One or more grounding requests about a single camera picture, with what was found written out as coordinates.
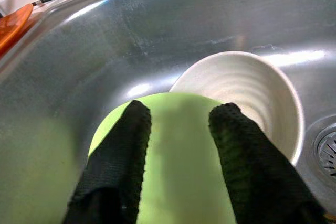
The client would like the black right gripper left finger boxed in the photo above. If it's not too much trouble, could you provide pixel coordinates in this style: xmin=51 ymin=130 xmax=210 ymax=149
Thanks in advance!
xmin=62 ymin=100 xmax=152 ymax=224

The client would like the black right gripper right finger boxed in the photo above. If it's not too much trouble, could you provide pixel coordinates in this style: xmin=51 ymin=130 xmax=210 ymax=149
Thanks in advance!
xmin=208 ymin=102 xmax=329 ymax=224

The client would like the green plate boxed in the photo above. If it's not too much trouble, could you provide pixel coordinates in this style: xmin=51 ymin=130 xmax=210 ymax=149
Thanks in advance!
xmin=88 ymin=92 xmax=237 ymax=224

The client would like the white ribbed bowl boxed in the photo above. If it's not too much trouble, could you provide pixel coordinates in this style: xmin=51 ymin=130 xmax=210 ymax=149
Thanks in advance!
xmin=169 ymin=50 xmax=306 ymax=167

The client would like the metal sink drain strainer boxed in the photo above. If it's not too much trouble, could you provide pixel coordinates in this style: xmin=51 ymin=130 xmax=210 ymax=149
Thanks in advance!
xmin=304 ymin=115 xmax=336 ymax=183

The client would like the stainless steel sink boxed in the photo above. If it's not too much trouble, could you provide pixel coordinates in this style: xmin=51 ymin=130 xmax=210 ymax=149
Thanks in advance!
xmin=0 ymin=0 xmax=336 ymax=224

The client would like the orange plate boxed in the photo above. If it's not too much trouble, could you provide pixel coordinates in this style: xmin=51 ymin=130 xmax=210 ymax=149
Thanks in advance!
xmin=0 ymin=3 xmax=35 ymax=56

